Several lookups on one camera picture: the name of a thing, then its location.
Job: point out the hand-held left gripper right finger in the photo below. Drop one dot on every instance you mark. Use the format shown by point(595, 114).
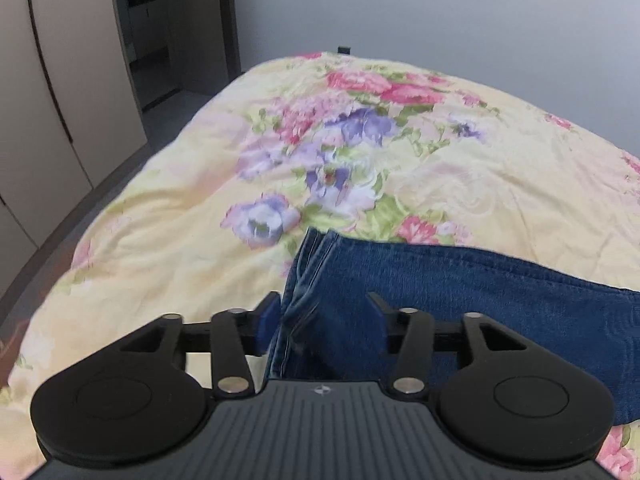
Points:
point(382, 321)

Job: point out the floral yellow quilt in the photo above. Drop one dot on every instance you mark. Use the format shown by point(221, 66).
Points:
point(175, 210)

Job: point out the white wardrobe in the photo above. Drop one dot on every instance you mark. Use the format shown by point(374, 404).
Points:
point(60, 60)

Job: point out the blue denim pants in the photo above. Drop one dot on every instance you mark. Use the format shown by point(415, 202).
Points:
point(450, 290)

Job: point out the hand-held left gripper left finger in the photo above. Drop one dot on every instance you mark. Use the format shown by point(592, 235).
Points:
point(269, 312)

